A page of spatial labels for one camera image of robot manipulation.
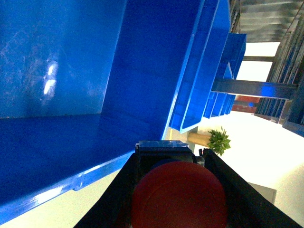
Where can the potted green plant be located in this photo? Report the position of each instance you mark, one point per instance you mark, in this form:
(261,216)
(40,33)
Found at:
(216,140)

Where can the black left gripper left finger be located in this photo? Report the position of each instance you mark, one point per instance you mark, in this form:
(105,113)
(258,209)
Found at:
(113,209)

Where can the empty middle blue bin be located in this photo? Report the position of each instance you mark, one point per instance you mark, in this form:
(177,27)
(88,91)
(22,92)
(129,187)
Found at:
(207,71)

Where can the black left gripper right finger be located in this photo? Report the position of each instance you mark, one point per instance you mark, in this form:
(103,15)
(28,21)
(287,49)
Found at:
(247,208)

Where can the blue source bin with buttons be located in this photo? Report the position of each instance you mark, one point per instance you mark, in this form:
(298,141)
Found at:
(81,82)

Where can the red mushroom push button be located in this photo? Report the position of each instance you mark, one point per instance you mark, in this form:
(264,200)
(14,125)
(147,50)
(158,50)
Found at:
(175,189)

